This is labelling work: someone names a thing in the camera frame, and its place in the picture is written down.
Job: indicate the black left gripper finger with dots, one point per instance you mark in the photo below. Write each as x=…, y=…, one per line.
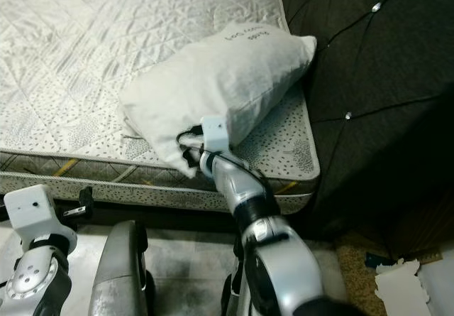
x=86, y=197

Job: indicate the white pillow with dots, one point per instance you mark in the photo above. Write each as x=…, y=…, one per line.
x=220, y=82

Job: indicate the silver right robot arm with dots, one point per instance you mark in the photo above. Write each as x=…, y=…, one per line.
x=284, y=266

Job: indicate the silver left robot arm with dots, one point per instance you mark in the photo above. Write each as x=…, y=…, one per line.
x=35, y=280

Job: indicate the grey left robot leg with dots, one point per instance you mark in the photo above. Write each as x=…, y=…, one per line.
x=124, y=273

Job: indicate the grey robot leg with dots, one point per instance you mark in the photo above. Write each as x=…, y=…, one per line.
x=124, y=273
x=237, y=295

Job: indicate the white quilted mattress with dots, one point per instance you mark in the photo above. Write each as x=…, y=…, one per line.
x=99, y=60

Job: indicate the grey right robot leg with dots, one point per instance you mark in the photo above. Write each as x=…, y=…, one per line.
x=237, y=295

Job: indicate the dark brown tufted headboard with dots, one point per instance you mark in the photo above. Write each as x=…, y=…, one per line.
x=383, y=82

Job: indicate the white foam piece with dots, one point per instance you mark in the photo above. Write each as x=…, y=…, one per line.
x=401, y=291

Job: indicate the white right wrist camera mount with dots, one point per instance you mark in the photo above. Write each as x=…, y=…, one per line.
x=216, y=133

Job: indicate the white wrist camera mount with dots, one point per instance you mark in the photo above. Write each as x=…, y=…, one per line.
x=216, y=133
x=35, y=213

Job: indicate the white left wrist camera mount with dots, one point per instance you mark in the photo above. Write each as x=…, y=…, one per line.
x=35, y=213

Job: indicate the dark bed frame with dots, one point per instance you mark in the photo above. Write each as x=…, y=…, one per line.
x=170, y=215

